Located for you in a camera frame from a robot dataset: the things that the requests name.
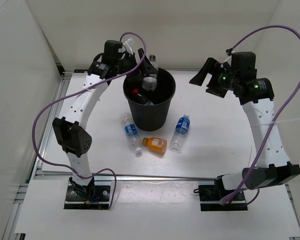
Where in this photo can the tall white cap water bottle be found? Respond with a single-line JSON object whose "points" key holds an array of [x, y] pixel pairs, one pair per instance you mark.
{"points": [[132, 135]]}

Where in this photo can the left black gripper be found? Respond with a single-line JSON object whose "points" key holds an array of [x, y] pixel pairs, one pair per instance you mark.
{"points": [[147, 67]]}

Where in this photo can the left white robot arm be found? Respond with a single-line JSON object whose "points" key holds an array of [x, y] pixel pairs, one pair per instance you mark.
{"points": [[70, 129]]}

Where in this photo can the red cap water bottle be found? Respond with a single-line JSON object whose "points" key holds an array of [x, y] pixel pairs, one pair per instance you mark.
{"points": [[140, 98]]}

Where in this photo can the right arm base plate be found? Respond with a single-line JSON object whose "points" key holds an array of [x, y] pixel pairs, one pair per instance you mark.
{"points": [[210, 195]]}

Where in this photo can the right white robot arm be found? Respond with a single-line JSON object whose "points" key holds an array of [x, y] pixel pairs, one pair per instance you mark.
{"points": [[272, 166]]}

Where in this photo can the aluminium table frame rail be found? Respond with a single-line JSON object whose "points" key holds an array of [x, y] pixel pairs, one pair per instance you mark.
{"points": [[133, 177]]}

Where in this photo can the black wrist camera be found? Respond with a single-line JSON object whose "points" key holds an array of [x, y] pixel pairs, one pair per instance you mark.
{"points": [[243, 61], [112, 50]]}

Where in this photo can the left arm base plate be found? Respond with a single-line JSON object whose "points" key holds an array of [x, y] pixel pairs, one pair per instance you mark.
{"points": [[98, 199]]}

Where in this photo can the orange juice bottle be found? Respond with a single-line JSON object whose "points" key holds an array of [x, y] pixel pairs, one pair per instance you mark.
{"points": [[155, 144]]}

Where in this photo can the black plastic waste bin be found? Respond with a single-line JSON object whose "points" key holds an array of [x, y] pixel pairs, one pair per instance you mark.
{"points": [[151, 117]]}

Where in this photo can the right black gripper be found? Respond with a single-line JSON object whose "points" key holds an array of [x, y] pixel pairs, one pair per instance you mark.
{"points": [[209, 67]]}

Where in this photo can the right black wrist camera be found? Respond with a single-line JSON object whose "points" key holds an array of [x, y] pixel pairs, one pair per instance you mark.
{"points": [[243, 61]]}

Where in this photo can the blue cap water bottle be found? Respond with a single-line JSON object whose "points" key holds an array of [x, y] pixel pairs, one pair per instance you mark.
{"points": [[180, 132]]}

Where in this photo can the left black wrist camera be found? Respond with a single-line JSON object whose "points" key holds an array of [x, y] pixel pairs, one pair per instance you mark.
{"points": [[112, 50]]}

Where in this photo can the small black cap water bottle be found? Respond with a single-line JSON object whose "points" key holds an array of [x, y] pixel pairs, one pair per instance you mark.
{"points": [[150, 83]]}

